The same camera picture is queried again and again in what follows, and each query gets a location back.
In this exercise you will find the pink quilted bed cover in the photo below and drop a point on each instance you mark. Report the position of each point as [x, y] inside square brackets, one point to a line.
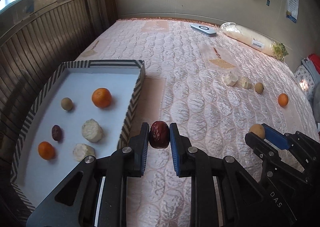
[183, 84]

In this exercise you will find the wrapped white daikon radish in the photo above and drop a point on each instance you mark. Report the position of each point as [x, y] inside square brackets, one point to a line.
[255, 40]

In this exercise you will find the wrinkled red jujube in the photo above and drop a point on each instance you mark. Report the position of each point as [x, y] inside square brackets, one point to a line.
[56, 133]

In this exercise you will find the small corn cob chunk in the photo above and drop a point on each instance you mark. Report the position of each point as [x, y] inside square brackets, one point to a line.
[245, 82]

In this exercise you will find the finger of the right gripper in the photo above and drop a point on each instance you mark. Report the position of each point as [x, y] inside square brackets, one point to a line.
[276, 138]
[261, 148]

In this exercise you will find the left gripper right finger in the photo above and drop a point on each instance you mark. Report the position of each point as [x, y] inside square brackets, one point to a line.
[221, 189]

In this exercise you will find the pale corn cob chunk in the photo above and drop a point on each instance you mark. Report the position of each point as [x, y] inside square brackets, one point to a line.
[81, 151]

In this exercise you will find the brown longan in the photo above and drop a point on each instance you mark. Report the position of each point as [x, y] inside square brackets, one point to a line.
[258, 130]
[259, 88]

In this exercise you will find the large orange mandarin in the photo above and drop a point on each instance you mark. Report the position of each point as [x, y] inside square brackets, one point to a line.
[101, 98]

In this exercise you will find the striped cardboard box tray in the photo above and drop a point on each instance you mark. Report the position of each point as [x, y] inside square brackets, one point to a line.
[32, 177]

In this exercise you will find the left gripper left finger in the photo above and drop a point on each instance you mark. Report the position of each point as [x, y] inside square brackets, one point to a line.
[94, 193]

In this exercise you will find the dark red jujube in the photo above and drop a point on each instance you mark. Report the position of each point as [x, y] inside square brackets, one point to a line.
[159, 135]

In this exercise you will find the floral pillow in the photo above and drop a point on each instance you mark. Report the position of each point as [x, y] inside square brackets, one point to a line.
[305, 81]

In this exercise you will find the large corn cob chunk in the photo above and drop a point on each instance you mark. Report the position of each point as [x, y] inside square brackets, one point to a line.
[92, 131]

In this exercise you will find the corn cob chunk with tip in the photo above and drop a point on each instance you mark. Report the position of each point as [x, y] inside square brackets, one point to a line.
[230, 79]

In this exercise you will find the white blue flat device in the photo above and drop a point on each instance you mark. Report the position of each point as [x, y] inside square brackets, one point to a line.
[203, 29]

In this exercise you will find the red cloth pile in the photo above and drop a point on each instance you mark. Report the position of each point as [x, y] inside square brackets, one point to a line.
[315, 59]

